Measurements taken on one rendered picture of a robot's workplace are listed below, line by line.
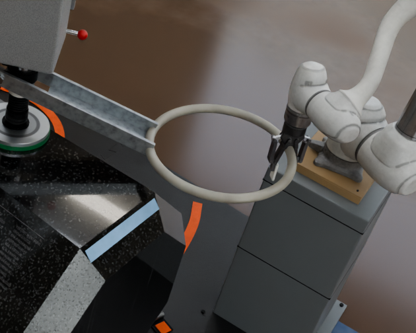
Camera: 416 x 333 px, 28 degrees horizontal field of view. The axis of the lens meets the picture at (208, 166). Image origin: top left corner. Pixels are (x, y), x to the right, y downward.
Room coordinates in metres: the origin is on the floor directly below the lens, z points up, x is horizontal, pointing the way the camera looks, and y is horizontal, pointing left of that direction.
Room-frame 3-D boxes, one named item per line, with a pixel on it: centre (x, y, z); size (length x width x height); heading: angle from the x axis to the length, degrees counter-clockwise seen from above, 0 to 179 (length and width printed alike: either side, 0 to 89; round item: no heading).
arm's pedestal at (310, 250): (2.49, -0.45, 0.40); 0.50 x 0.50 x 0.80; 72
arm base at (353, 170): (2.49, -0.43, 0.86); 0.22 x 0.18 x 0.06; 82
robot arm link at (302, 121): (2.23, -0.22, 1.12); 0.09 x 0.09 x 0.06
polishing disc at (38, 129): (2.03, 0.62, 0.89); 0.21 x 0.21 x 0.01
